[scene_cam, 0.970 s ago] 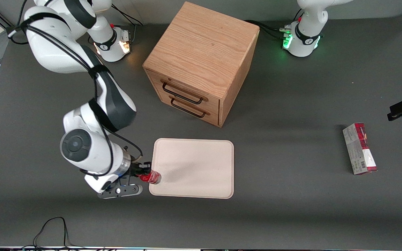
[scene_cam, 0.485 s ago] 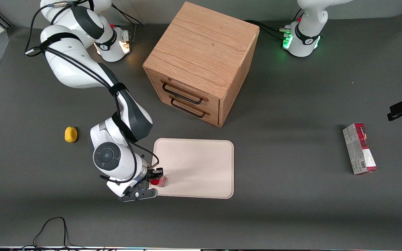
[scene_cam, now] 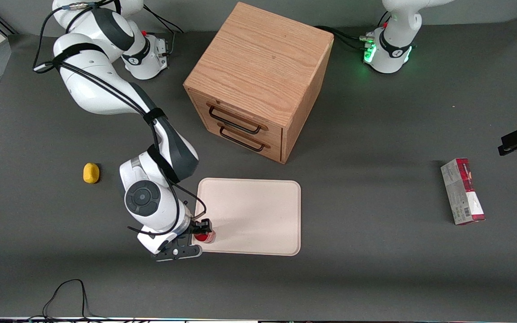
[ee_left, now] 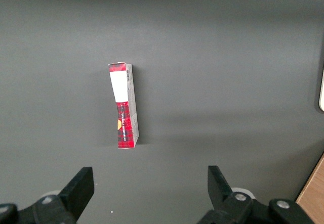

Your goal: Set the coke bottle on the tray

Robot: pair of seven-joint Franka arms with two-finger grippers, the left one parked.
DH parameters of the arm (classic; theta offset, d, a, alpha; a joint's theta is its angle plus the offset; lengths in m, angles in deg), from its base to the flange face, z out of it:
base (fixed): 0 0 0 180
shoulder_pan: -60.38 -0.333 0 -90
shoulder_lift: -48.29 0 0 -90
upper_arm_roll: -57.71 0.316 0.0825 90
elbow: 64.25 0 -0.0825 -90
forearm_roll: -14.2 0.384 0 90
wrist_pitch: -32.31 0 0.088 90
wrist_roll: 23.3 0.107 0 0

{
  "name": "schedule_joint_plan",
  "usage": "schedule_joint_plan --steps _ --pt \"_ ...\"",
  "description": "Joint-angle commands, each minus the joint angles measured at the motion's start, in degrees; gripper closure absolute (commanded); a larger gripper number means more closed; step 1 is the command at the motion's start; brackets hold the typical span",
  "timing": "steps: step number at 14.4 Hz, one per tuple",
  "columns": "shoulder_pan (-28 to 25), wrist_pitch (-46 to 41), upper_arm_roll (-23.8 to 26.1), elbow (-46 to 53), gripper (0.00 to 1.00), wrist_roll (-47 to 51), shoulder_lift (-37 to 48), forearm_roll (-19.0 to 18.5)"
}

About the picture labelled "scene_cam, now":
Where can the grey and red carton box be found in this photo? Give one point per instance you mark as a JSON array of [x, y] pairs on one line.
[[462, 193]]

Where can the red coke bottle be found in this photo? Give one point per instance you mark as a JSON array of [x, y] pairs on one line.
[[203, 238]]

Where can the yellow lemon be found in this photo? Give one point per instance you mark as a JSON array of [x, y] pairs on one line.
[[91, 173]]

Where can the wooden drawer front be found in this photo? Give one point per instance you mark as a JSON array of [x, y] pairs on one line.
[[245, 112], [258, 150]]

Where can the oak wooden drawer cabinet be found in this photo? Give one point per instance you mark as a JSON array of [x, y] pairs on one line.
[[263, 58]]

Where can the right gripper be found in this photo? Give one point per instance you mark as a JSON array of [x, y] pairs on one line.
[[197, 227]]

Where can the beige plastic tray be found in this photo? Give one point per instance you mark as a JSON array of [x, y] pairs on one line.
[[254, 217]]

